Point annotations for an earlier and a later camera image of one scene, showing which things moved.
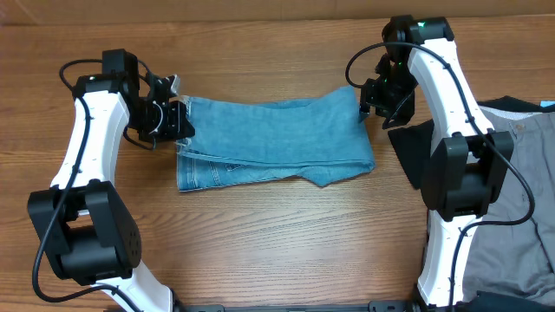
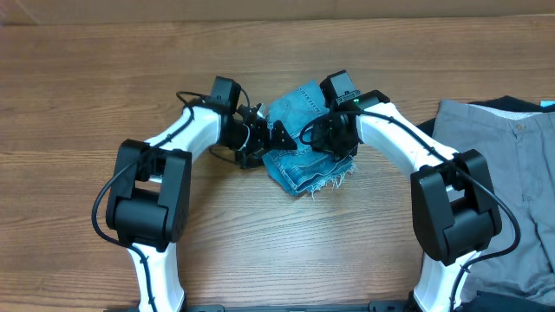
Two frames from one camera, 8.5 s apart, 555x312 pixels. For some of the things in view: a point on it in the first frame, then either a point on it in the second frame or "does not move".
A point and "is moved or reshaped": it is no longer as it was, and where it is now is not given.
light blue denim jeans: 238,139 is moved or reshaped
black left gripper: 179,126 to 264,145
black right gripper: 373,98 to 331,141
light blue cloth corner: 546,103 does not move
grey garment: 519,258 does not move
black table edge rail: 375,306 does not move
